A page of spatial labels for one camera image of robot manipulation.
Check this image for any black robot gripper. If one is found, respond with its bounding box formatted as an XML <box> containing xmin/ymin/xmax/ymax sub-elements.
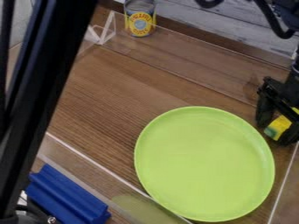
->
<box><xmin>256</xmin><ymin>77</ymin><xmax>299</xmax><ymax>145</ymax></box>

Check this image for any yellow toy banana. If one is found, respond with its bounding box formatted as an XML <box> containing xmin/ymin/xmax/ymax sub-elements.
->
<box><xmin>264</xmin><ymin>115</ymin><xmax>291</xmax><ymax>141</ymax></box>

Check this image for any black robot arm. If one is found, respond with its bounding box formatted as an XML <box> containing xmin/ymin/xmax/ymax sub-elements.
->
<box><xmin>254</xmin><ymin>0</ymin><xmax>299</xmax><ymax>145</ymax></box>

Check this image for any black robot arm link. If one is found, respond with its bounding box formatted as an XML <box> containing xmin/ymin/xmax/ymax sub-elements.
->
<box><xmin>0</xmin><ymin>0</ymin><xmax>99</xmax><ymax>224</ymax></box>

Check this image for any green round plate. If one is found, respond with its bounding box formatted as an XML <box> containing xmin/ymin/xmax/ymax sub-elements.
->
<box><xmin>135</xmin><ymin>107</ymin><xmax>275</xmax><ymax>222</ymax></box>

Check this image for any yellow labelled tin can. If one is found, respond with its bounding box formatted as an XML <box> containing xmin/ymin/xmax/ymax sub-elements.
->
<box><xmin>124</xmin><ymin>0</ymin><xmax>156</xmax><ymax>38</ymax></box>

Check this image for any blue plastic clamp block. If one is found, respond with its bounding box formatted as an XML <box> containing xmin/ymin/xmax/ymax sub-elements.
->
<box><xmin>25</xmin><ymin>164</ymin><xmax>111</xmax><ymax>224</ymax></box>

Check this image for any clear acrylic barrier wall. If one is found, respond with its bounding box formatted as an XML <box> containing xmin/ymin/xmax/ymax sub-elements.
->
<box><xmin>36</xmin><ymin>12</ymin><xmax>296</xmax><ymax>224</ymax></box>

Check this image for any black looped cable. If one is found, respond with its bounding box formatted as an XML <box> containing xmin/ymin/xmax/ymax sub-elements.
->
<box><xmin>194</xmin><ymin>0</ymin><xmax>226</xmax><ymax>9</ymax></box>

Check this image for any clear acrylic corner bracket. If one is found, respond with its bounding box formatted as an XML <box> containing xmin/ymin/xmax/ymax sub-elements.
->
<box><xmin>84</xmin><ymin>11</ymin><xmax>116</xmax><ymax>46</ymax></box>

